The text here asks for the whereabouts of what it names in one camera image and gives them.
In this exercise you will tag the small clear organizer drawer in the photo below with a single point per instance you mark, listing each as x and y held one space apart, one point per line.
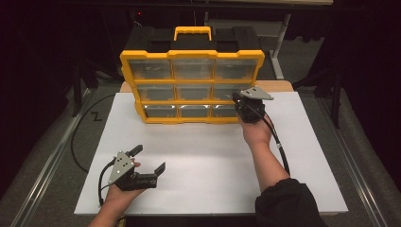
222 111

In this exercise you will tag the black stand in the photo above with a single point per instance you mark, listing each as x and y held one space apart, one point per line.
76 91
336 101

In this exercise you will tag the yellow black drawer organizer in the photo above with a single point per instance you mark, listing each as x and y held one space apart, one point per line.
192 41

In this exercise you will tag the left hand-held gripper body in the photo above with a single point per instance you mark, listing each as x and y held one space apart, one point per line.
121 168

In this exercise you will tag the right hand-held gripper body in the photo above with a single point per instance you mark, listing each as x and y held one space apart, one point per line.
252 107

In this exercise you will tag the white metal stand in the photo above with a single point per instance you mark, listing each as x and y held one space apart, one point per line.
279 53

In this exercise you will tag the white board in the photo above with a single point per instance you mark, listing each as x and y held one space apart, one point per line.
195 183

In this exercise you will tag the person's left hand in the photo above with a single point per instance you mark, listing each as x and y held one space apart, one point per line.
121 197

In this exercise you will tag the set of clear plastic drawers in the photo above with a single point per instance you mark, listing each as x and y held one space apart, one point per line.
193 69

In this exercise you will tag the person's right hand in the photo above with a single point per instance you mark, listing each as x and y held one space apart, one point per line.
257 132

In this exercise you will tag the person's black sleeve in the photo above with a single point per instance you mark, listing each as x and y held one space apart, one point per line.
288 205

